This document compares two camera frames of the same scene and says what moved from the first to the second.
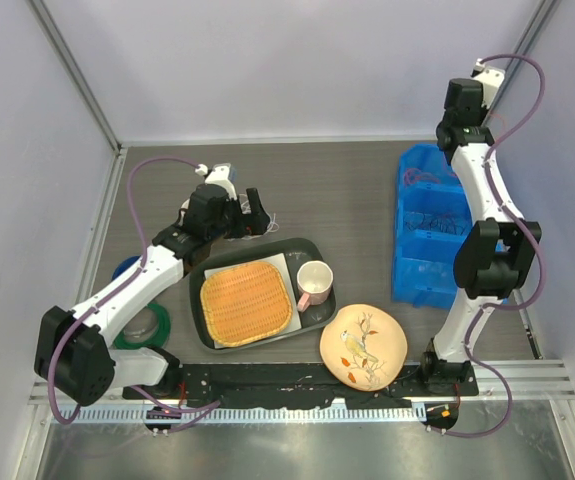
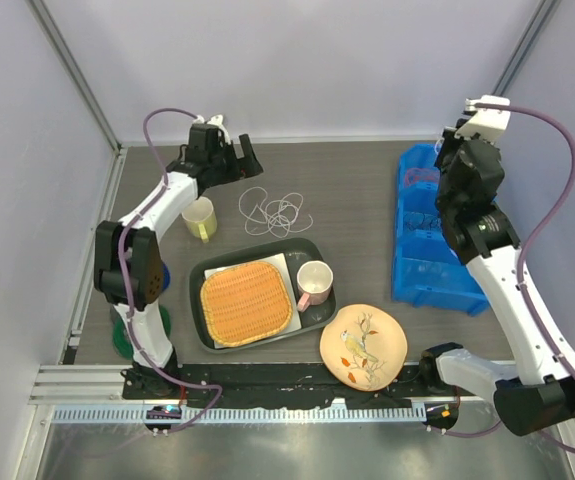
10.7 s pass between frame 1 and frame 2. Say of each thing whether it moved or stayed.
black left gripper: moved
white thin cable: moved
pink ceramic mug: stayed
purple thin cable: stayed
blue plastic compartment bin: stayed
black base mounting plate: stayed
